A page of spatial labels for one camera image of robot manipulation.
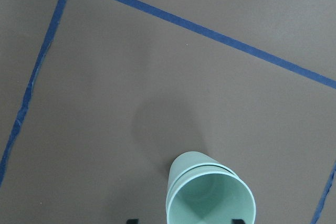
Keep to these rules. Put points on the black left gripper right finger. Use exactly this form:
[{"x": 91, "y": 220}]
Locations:
[{"x": 238, "y": 221}]

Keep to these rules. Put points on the mint green cup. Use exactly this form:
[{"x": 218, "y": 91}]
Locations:
[
  {"x": 184, "y": 163},
  {"x": 210, "y": 194}
]

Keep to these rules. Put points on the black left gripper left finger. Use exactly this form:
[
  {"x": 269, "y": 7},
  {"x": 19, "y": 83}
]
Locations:
[{"x": 132, "y": 221}]

